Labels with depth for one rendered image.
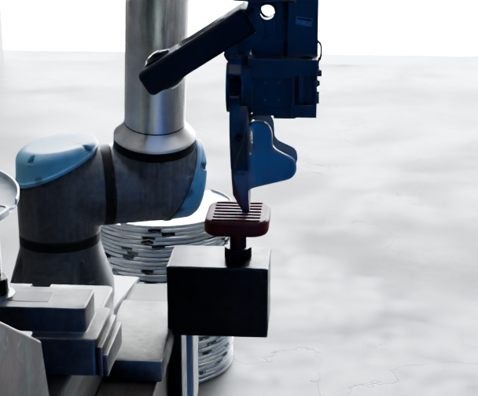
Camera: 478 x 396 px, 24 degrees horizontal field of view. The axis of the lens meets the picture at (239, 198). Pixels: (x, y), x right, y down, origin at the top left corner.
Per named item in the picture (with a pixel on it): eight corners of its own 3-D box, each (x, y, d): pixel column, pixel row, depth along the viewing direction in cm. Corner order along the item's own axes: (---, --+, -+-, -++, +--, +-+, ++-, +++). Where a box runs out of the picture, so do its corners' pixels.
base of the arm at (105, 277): (33, 271, 176) (30, 210, 173) (127, 279, 173) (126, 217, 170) (-7, 309, 161) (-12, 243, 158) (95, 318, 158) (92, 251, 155)
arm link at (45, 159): (13, 220, 168) (8, 131, 164) (104, 213, 171) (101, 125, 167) (20, 247, 157) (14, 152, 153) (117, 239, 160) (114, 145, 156)
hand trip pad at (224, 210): (210, 271, 113) (209, 197, 111) (270, 273, 113) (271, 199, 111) (203, 298, 107) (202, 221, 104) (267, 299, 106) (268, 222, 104)
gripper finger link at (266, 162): (295, 222, 104) (296, 124, 101) (230, 221, 105) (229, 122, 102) (296, 212, 107) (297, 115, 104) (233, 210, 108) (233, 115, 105)
